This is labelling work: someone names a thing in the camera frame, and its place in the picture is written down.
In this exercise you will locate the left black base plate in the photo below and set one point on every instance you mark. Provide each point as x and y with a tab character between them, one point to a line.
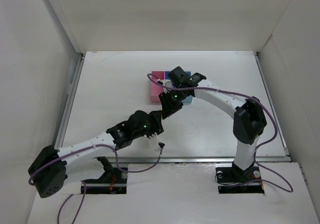
111	182

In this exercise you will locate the aluminium front rail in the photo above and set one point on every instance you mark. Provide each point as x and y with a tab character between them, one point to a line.
199	160

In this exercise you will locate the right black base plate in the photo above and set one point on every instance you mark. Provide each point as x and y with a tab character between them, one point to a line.
230	181

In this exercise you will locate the light blue container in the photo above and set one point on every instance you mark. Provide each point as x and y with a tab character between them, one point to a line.
188	99

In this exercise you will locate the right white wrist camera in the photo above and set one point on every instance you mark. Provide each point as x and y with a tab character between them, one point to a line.
167	83

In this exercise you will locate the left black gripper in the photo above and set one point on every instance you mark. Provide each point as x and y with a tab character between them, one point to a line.
148	123

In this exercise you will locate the pink container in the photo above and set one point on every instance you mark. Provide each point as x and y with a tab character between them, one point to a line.
155	90

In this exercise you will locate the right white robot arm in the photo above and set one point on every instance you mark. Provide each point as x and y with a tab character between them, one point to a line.
248	117

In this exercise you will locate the dark blue container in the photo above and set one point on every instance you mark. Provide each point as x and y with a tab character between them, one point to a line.
166	75

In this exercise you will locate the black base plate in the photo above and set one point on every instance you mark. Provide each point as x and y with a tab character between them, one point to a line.
230	181
111	182

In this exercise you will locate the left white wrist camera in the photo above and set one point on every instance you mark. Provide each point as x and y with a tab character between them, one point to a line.
154	142

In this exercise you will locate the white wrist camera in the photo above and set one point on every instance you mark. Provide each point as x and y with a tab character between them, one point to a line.
167	83
154	142

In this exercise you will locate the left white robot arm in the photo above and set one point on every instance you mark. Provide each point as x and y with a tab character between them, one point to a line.
53	168

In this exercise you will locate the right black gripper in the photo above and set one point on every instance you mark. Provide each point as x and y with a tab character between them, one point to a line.
172	94

